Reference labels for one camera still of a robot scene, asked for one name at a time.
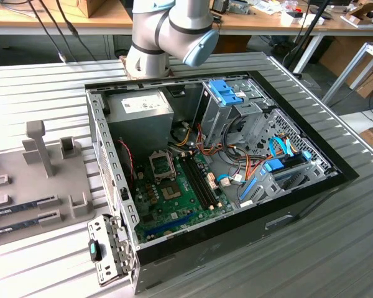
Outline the aluminium profile frame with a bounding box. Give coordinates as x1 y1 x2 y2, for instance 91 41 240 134
321 42 373 106

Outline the CPU socket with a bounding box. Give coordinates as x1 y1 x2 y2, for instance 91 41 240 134
159 181 183 202

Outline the red black twisted fan wire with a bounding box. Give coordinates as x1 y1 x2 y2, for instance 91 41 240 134
117 138 135 187

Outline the thin black cable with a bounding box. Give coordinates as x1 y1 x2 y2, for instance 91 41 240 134
54 0 99 62

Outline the black case fan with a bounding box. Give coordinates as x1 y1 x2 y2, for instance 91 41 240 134
116 138 136 191

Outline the grey parts rack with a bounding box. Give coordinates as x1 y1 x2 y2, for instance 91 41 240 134
0 119 96 249

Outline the grey metal drive cage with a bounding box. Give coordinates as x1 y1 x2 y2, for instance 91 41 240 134
201 77 276 148

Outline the open cardboard box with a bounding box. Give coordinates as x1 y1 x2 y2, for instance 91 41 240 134
344 1 373 29

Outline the blue expansion slot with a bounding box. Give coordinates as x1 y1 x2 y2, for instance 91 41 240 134
144 212 196 237

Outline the blue flat data wire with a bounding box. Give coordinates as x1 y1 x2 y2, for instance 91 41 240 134
268 135 297 160

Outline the RAM stick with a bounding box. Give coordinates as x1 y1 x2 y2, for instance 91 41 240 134
0 200 40 218
0 217 41 238

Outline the yellow black wire bundle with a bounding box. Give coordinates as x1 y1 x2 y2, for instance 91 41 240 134
169 125 193 147

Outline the green motherboard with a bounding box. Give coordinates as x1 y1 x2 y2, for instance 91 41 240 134
132 150 237 243

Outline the grey desktop device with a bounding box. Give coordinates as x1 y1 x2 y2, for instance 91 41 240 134
213 0 251 15

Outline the metal socket cover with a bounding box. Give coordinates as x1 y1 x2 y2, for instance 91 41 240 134
147 150 177 183

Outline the black open PC case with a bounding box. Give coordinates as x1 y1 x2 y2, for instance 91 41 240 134
84 70 361 294

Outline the grey cable white plug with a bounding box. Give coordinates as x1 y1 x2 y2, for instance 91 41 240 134
27 0 68 64

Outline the grey metal disk bay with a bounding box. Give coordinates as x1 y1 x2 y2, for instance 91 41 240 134
236 151 341 209

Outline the white box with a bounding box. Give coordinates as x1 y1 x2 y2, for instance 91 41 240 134
281 11 326 26

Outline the brown base plate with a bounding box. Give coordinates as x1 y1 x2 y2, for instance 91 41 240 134
119 55 175 81

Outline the blue plastic rail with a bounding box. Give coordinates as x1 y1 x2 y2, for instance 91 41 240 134
238 176 259 202

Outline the large cardboard box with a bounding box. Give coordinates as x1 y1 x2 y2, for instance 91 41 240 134
318 37 373 99

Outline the grey power supply unit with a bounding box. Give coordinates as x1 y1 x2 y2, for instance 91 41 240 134
104 89 175 156

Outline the blue wire white plug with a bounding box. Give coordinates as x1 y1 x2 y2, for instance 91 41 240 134
216 174 247 188

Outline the orange red wire bundle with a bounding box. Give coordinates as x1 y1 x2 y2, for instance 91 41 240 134
197 122 267 187

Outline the black stand pole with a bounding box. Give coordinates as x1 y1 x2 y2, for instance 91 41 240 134
282 0 332 78

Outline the hard disk in blue carrier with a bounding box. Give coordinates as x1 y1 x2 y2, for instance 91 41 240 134
262 151 312 174

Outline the blue plastic drive latch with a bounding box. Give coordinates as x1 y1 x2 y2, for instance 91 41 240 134
206 79 247 107

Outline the wooden desk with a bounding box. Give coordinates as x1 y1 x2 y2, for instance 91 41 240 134
217 0 373 40
0 0 134 35

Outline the black teal latch handle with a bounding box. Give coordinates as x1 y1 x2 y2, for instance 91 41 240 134
88 238 104 262

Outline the silver slot bracket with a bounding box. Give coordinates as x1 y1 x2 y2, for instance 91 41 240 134
86 213 137 286

